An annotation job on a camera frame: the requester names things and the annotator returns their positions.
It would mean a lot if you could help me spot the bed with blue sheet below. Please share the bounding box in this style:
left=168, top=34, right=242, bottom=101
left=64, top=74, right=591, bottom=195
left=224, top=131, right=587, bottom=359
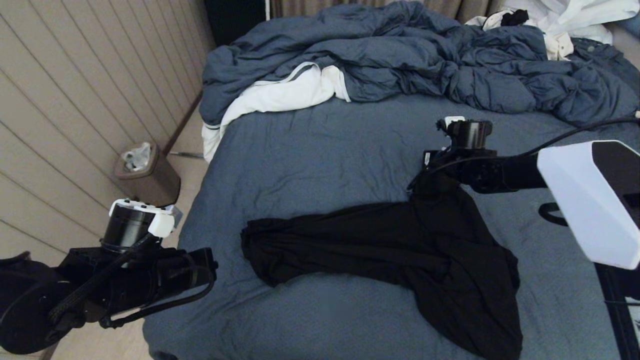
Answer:
left=140, top=94, right=640, bottom=360

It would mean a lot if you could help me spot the black t-shirt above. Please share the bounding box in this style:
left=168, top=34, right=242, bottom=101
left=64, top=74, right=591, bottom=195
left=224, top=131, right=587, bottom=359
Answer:
left=240, top=170, right=523, bottom=360

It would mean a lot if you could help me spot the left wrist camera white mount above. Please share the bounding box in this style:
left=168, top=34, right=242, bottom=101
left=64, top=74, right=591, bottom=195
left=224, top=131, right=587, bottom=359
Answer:
left=102, top=198, right=183, bottom=251

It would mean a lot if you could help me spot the white crumpled garment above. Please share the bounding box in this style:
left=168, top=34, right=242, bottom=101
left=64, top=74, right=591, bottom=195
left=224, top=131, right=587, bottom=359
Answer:
left=465, top=0, right=640, bottom=46

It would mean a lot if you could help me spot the dark cabinet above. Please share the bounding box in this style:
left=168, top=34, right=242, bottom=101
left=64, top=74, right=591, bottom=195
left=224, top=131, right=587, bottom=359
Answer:
left=202, top=0, right=267, bottom=48

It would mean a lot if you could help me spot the beige curtain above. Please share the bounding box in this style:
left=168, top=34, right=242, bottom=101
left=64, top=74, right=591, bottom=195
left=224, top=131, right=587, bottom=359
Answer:
left=270, top=0, right=503, bottom=26

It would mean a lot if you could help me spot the brown trash bin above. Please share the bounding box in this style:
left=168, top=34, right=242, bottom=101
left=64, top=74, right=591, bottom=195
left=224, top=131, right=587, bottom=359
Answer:
left=114, top=143, right=182, bottom=208

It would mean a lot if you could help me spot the small black garment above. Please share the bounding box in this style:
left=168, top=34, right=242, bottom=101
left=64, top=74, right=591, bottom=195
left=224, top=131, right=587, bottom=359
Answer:
left=500, top=9, right=529, bottom=27

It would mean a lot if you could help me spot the white quilt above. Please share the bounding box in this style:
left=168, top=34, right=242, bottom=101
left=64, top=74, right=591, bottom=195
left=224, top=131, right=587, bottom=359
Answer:
left=202, top=62, right=351, bottom=165

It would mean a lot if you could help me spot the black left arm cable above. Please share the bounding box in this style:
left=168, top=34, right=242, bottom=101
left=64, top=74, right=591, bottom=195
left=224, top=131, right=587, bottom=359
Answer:
left=47, top=234, right=217, bottom=329

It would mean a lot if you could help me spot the crumpled blue duvet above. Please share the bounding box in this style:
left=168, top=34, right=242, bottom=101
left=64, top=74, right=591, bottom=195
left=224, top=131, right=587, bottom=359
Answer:
left=200, top=1, right=640, bottom=128

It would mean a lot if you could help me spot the cream buttoned shirt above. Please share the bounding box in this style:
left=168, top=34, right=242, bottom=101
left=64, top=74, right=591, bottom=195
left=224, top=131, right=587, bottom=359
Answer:
left=543, top=31, right=575, bottom=61

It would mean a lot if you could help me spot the blue pillow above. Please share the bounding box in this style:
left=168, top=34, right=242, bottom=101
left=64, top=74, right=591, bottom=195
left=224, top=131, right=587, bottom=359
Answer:
left=620, top=10, right=640, bottom=40

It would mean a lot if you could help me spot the dark blue denim garment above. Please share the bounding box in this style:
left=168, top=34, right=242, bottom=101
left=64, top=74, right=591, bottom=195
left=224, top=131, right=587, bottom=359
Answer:
left=570, top=37, right=640, bottom=101

